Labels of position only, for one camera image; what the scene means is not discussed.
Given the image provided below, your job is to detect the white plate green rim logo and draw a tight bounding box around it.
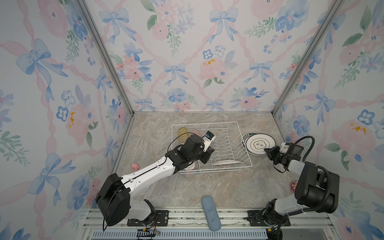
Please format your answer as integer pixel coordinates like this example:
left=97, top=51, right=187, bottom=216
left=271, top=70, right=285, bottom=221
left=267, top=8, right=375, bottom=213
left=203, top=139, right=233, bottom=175
left=245, top=134, right=276, bottom=156

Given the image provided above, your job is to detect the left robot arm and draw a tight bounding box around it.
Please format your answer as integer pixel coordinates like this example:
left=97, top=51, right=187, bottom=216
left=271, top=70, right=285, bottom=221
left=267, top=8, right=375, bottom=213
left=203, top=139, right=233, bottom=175
left=95, top=131, right=216, bottom=228

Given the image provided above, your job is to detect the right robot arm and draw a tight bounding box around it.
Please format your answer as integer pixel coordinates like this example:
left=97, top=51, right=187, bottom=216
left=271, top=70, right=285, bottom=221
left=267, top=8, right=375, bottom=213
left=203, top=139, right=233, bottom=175
left=261, top=143, right=340, bottom=226

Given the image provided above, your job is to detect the white ribbed bowl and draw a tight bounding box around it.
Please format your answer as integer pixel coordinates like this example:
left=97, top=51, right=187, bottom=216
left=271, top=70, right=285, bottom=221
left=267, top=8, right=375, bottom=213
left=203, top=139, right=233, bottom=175
left=183, top=163, right=196, bottom=178

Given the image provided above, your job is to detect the pink translucent plastic cup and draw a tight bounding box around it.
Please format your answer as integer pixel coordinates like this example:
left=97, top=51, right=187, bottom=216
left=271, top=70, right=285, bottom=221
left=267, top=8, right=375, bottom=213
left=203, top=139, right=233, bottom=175
left=192, top=130, right=202, bottom=137

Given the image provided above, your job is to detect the yellow translucent plastic cup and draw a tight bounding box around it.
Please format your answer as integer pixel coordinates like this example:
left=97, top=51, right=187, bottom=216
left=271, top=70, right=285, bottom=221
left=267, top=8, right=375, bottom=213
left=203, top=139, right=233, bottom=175
left=178, top=128, right=189, bottom=143

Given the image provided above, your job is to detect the small pink toy figure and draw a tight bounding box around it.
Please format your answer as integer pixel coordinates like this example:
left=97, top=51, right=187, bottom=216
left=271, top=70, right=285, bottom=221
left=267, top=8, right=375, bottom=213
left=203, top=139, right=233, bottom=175
left=131, top=163, right=140, bottom=171

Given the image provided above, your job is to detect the blue oval sponge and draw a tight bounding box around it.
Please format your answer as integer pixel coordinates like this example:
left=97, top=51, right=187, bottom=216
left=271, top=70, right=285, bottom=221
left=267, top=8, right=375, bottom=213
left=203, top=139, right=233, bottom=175
left=202, top=196, right=222, bottom=232

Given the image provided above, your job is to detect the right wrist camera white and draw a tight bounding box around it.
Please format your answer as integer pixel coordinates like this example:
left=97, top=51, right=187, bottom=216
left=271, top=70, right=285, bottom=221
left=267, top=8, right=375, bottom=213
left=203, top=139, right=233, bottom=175
left=280, top=143, right=290, bottom=154

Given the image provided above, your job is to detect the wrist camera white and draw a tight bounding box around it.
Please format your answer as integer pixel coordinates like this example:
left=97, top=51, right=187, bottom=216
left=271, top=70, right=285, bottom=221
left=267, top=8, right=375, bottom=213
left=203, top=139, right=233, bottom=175
left=280, top=143, right=290, bottom=154
left=202, top=131, right=216, bottom=152

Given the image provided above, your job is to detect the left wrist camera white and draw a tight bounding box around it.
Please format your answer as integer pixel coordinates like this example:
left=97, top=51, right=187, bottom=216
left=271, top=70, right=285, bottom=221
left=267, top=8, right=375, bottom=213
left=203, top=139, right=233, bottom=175
left=202, top=131, right=216, bottom=152

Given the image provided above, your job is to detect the white wire dish rack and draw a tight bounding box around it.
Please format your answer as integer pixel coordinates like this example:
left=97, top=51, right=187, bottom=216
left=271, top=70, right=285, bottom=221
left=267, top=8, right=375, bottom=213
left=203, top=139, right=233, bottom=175
left=171, top=122, right=252, bottom=175

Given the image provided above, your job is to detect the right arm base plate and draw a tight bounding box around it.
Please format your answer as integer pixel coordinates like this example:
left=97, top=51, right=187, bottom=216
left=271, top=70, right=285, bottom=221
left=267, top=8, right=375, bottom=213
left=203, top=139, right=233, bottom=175
left=246, top=209, right=283, bottom=227

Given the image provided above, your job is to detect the aluminium front rail frame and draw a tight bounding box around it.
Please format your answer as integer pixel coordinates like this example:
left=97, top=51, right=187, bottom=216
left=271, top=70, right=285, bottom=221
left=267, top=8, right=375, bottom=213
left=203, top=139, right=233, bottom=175
left=78, top=208, right=340, bottom=240

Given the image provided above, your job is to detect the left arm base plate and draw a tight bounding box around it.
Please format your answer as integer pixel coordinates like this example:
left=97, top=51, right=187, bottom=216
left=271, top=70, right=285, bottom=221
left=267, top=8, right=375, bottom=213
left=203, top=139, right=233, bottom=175
left=127, top=210, right=170, bottom=228

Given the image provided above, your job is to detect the right aluminium corner post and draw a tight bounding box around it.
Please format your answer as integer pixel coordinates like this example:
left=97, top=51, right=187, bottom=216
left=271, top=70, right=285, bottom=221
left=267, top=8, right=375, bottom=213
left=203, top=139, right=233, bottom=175
left=272, top=0, right=345, bottom=117

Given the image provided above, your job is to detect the aluminium corner post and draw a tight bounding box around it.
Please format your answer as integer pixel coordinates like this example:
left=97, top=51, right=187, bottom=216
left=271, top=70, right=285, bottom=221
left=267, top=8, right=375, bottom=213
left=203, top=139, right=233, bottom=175
left=74, top=0, right=134, bottom=117
left=272, top=0, right=345, bottom=117

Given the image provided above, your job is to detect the left aluminium corner post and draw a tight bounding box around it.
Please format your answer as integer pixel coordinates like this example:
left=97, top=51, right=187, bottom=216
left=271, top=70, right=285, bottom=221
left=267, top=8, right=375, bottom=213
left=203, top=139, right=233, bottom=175
left=74, top=0, right=134, bottom=117

